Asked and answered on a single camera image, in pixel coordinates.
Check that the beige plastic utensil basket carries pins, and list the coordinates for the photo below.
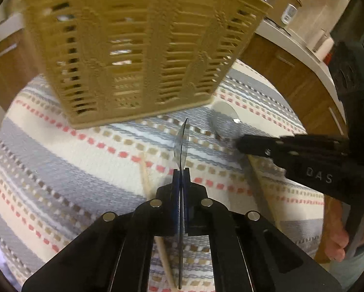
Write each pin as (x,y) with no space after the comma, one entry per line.
(110,61)

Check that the white electric kettle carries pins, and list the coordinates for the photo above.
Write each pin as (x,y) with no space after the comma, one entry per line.
(322,46)

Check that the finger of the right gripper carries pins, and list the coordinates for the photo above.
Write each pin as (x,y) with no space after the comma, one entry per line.
(321,145)

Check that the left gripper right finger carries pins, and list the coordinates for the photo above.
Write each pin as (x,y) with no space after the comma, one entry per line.
(248,252)

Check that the striped woven tablecloth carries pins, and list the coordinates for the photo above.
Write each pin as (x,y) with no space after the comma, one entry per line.
(56,180)

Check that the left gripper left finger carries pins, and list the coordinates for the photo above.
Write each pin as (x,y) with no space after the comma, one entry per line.
(114,253)

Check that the person's right hand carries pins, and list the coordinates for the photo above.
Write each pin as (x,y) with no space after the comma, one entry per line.
(334,238)

